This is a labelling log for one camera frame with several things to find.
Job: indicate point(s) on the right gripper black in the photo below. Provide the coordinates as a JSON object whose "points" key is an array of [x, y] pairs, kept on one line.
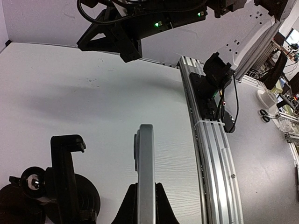
{"points": [[139, 19]]}

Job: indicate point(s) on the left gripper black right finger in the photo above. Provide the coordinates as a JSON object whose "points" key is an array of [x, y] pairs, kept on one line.
{"points": [[164, 212]]}

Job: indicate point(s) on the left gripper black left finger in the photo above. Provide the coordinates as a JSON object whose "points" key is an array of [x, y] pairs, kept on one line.
{"points": [[127, 213]]}

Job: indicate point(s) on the black phone stand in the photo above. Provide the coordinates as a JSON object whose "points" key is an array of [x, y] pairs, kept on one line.
{"points": [[78, 201], [18, 199]]}

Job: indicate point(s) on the black phone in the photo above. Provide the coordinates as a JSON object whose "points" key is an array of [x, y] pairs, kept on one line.
{"points": [[144, 155]]}

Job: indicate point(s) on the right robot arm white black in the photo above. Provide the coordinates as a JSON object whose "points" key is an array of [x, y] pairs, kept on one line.
{"points": [[265, 14]]}

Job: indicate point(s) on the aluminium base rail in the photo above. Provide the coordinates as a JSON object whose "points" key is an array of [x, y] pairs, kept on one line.
{"points": [[219, 193]]}

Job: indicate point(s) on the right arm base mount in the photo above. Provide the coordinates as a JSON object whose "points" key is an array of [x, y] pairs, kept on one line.
{"points": [[209, 91]]}

